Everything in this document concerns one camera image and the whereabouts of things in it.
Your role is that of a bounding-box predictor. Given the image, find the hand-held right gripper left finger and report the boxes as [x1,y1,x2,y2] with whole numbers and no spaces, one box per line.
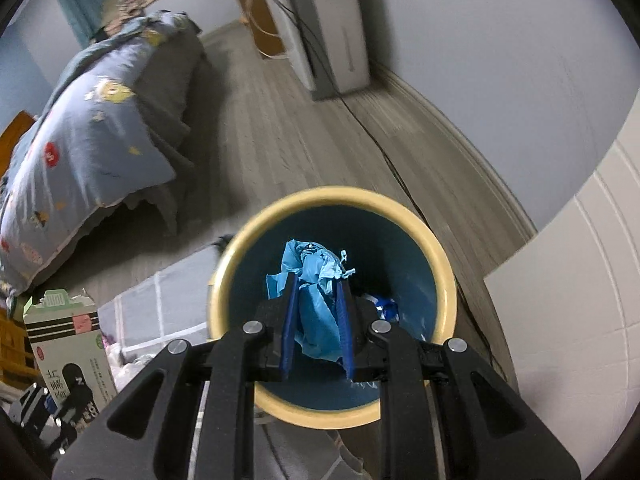
[52,272,301,480]

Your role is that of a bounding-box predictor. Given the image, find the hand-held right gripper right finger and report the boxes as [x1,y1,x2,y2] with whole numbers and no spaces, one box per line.
[336,282,582,480]

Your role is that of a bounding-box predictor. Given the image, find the blue face mask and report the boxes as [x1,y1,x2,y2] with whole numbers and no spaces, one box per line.
[266,240,357,361]

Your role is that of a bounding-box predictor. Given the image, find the yellow rimmed blue trash bin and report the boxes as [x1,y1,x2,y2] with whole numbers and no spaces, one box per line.
[207,187,458,431]

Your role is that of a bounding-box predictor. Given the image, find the blue white wrapper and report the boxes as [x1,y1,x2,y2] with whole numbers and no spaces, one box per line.
[367,295,401,322]

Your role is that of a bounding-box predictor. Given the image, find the grey plaid blanket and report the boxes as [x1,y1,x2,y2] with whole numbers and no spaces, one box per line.
[97,247,386,480]

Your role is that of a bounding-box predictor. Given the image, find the green white printed box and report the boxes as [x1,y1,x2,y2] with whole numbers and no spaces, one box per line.
[22,287,118,441]

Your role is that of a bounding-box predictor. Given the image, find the grey bed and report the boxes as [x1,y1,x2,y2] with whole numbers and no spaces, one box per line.
[115,30,208,236]

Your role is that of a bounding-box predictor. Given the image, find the orange wooden crate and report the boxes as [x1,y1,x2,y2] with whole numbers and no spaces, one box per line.
[0,307,40,386]

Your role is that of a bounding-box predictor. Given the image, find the blue printed duvet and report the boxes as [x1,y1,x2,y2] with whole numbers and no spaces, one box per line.
[0,10,206,296]

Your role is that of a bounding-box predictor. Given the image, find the wooden cabinet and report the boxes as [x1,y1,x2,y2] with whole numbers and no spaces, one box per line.
[230,0,288,61]

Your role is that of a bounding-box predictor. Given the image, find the white floor air conditioner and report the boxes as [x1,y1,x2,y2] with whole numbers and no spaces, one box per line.
[250,0,371,101]

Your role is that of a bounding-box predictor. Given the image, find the orange wooden headboard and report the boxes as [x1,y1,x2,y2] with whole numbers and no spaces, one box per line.
[0,110,38,181]

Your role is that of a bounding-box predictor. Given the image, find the teal curtain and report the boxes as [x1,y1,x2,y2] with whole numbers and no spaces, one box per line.
[52,0,183,48]

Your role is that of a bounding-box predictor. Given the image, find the black cable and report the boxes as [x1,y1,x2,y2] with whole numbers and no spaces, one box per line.
[280,0,506,381]

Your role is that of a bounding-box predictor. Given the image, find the white cord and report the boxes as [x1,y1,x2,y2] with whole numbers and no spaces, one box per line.
[244,0,292,60]

